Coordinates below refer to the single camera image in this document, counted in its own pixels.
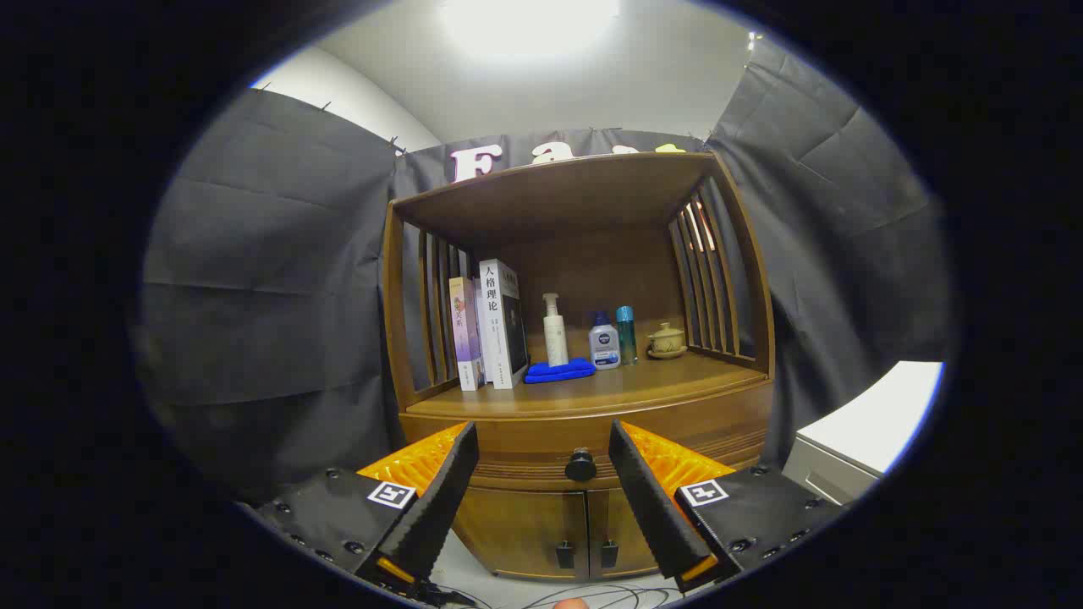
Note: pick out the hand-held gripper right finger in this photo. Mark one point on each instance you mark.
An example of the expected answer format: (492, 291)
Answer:
(651, 507)

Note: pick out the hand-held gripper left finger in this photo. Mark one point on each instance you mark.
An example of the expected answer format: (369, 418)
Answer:
(440, 499)

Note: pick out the black drawer knob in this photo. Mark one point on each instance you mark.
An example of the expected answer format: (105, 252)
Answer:
(580, 465)

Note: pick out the wooden cabinet door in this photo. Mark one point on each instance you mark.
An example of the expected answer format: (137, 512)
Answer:
(622, 524)
(525, 529)

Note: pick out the wooden countertop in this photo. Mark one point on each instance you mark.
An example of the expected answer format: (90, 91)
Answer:
(643, 385)

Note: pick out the white side cabinet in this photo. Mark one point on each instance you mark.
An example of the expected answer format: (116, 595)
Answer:
(871, 414)

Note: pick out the brown wooden cabinet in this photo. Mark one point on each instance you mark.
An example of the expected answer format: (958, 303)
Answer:
(592, 254)

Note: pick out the beige saucer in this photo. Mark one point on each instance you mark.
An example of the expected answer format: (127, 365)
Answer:
(667, 355)

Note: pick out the blue folded cloth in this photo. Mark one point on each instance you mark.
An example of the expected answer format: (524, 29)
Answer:
(558, 372)

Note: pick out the pink purple book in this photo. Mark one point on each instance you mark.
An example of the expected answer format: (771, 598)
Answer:
(464, 334)

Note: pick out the white bottle blue pump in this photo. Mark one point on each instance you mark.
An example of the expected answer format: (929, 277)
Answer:
(604, 347)

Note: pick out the beige lidded tea cup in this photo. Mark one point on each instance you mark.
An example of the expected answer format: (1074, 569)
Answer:
(667, 340)

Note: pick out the teal clear bottle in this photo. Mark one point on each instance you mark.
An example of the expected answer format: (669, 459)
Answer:
(627, 338)

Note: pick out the thick white book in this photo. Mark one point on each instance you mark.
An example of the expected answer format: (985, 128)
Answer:
(499, 321)

